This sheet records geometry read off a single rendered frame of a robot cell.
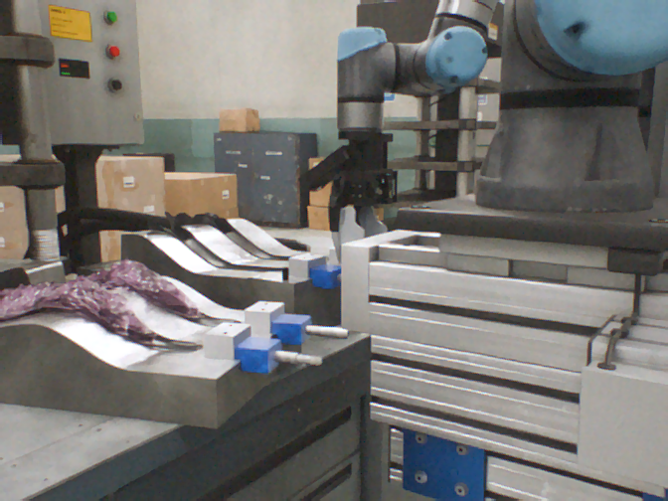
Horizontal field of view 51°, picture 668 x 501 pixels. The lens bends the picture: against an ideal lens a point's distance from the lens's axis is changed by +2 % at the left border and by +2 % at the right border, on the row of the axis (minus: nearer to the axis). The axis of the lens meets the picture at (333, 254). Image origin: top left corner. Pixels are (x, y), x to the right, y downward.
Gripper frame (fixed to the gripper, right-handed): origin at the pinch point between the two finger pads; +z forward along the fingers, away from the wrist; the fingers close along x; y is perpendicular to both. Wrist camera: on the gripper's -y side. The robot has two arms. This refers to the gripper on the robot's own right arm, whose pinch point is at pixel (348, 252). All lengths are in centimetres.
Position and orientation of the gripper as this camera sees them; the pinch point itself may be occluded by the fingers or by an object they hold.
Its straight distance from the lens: 114.4
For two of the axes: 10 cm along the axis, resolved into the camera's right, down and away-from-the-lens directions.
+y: 8.3, 1.0, -5.5
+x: 5.6, -1.4, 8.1
